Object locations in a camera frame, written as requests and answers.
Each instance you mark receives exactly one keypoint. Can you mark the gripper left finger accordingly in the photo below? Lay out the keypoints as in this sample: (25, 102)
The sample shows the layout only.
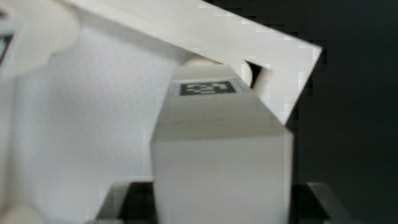
(128, 205)

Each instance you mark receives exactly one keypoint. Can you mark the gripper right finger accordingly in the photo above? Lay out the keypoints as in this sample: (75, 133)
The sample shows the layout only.
(316, 207)

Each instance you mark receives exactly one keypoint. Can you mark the white desk leg front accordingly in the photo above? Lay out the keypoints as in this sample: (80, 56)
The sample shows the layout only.
(220, 152)

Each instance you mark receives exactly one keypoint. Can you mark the white desk leg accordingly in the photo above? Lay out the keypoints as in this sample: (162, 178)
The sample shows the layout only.
(14, 39)
(220, 152)

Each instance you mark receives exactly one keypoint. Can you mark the white desk tabletop tray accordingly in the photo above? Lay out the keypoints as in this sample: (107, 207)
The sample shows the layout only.
(78, 108)

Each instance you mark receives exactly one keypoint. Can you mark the white right fence bar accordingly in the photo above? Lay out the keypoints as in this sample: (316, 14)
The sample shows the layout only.
(284, 86)

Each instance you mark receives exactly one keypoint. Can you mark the white fence bar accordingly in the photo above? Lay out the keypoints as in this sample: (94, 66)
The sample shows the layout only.
(284, 86)
(210, 31)

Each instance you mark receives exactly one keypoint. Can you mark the white front fence bar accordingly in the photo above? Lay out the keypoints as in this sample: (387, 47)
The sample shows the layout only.
(210, 31)

